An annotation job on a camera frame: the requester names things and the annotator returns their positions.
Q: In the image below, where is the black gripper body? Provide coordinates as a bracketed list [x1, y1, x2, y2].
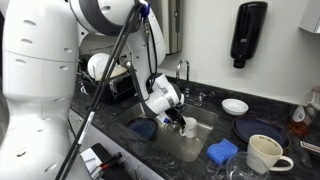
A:
[165, 105, 185, 122]

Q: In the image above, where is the white cup with handle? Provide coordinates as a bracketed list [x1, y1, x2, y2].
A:
[179, 116, 198, 139]

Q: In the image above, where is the metal sink drain strainer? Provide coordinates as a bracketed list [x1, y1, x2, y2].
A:
[164, 122, 181, 134]

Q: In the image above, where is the stainless steel sink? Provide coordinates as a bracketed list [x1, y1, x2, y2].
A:
[114, 101, 219, 163]

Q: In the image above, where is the chrome faucet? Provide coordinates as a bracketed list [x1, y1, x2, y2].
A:
[175, 58, 216, 107]

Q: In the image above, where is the small dark blue plate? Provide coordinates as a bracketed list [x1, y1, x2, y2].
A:
[127, 117, 159, 140]

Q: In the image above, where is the blue sponge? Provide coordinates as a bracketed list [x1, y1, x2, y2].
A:
[206, 138, 239, 167]

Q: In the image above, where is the small white bowl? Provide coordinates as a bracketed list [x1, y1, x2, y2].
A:
[221, 98, 250, 117]

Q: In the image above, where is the black dish rack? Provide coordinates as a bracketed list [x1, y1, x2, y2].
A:
[78, 53, 141, 105]

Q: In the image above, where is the large dark blue plate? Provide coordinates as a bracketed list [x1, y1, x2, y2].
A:
[232, 115, 291, 150]

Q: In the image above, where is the clear glass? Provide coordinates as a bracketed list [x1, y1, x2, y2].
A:
[225, 151, 272, 180]

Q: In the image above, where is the orange black clamp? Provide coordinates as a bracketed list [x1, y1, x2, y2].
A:
[99, 152, 124, 170]

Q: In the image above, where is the black perforated base board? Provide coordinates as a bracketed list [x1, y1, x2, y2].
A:
[90, 143, 135, 180]

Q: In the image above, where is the cream ceramic mug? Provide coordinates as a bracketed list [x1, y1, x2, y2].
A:
[246, 134, 295, 175]

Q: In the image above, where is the round white plate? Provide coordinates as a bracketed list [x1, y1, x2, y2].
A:
[87, 52, 113, 83]

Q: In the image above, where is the amber dish soap bottle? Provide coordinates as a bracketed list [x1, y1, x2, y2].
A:
[288, 85, 320, 138]

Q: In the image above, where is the white label tag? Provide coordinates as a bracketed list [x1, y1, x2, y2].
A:
[299, 140, 320, 155]

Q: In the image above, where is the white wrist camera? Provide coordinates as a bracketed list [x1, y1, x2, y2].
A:
[156, 113, 172, 125]

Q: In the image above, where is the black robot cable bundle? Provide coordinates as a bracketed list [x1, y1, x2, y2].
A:
[54, 2, 159, 180]

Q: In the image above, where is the black wall soap dispenser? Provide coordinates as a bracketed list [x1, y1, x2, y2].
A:
[229, 0, 269, 69]

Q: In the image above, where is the white wall box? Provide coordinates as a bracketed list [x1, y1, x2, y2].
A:
[298, 0, 320, 34]

